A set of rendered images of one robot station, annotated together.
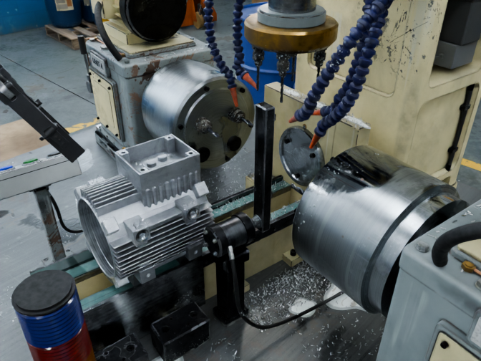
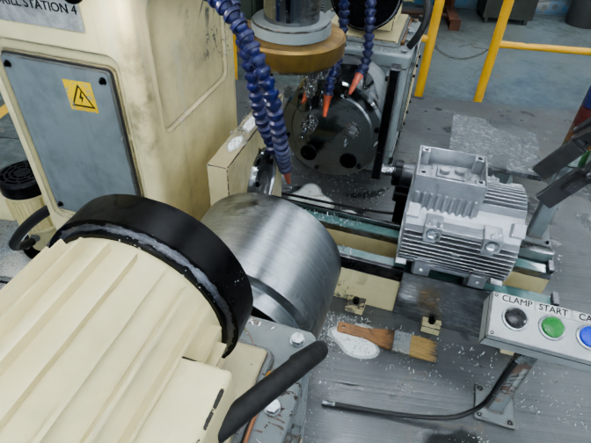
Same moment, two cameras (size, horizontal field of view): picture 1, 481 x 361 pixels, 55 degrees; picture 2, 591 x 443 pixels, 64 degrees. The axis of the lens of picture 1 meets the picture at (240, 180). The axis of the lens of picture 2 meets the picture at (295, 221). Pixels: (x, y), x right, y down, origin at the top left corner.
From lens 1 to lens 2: 148 cm
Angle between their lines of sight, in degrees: 92
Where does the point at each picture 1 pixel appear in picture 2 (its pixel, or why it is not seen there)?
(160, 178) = (463, 162)
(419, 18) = not seen: outside the picture
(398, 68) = (225, 45)
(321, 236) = not seen: hidden behind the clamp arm
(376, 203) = (375, 73)
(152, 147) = (441, 185)
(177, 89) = (308, 238)
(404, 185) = (357, 61)
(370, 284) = not seen: hidden behind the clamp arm
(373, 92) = (217, 86)
